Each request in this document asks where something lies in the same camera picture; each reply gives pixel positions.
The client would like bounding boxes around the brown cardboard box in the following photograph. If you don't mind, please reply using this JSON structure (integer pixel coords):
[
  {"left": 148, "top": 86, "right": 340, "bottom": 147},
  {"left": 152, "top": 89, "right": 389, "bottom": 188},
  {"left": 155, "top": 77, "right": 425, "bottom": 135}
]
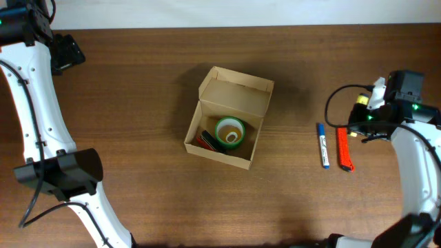
[{"left": 184, "top": 67, "right": 274, "bottom": 169}]

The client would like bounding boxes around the orange black stapler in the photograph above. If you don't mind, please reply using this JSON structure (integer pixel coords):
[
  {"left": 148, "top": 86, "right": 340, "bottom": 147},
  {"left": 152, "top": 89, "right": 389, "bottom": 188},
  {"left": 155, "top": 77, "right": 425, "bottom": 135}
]
[{"left": 196, "top": 130, "right": 226, "bottom": 154}]

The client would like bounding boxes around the blue white marker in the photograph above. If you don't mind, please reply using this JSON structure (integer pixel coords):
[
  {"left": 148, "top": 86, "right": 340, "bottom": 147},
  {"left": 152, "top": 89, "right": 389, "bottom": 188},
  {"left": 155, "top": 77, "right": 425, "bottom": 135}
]
[{"left": 317, "top": 123, "right": 330, "bottom": 169}]

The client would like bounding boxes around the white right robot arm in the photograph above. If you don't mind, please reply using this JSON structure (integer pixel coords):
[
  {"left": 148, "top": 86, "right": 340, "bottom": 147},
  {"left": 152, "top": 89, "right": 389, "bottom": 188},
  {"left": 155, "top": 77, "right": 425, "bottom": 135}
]
[{"left": 321, "top": 70, "right": 440, "bottom": 247}]

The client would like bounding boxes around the yellow highlighter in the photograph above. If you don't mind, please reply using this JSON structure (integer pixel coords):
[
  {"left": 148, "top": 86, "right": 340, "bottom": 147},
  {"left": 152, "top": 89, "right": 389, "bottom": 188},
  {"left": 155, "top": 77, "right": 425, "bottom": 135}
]
[{"left": 347, "top": 93, "right": 369, "bottom": 137}]

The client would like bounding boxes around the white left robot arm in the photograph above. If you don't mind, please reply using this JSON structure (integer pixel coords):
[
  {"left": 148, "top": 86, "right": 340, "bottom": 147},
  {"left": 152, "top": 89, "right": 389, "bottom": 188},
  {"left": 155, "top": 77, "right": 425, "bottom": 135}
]
[{"left": 1, "top": 0, "right": 136, "bottom": 247}]

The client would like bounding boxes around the orange utility knife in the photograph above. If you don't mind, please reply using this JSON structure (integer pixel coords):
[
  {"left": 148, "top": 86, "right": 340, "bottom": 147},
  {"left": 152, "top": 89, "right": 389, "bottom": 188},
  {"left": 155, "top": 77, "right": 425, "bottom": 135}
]
[{"left": 336, "top": 127, "right": 355, "bottom": 172}]

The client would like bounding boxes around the small yellow tape roll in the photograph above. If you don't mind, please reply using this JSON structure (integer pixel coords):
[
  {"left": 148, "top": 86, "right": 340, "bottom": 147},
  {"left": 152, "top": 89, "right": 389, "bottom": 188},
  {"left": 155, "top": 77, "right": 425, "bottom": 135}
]
[{"left": 218, "top": 125, "right": 243, "bottom": 144}]

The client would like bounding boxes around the green tape roll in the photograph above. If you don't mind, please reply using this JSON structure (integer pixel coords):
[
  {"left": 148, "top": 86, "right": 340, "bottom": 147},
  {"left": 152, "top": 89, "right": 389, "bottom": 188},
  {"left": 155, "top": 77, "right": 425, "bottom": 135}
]
[{"left": 214, "top": 116, "right": 245, "bottom": 149}]

